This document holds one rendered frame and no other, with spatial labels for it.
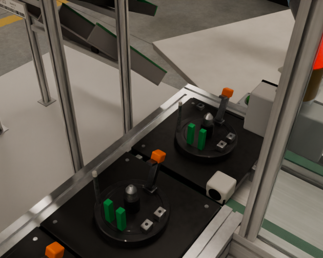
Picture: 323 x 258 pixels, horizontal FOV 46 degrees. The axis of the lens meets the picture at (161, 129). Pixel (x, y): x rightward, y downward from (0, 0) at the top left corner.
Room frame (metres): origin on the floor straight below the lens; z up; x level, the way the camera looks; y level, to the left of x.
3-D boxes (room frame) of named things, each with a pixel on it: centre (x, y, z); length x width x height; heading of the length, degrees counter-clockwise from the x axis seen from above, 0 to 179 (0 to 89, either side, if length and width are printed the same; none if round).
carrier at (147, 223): (0.43, 0.05, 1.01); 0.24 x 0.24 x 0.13; 54
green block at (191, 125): (0.61, -0.06, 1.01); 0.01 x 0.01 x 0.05; 54
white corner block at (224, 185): (0.50, -0.12, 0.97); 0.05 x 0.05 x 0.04; 54
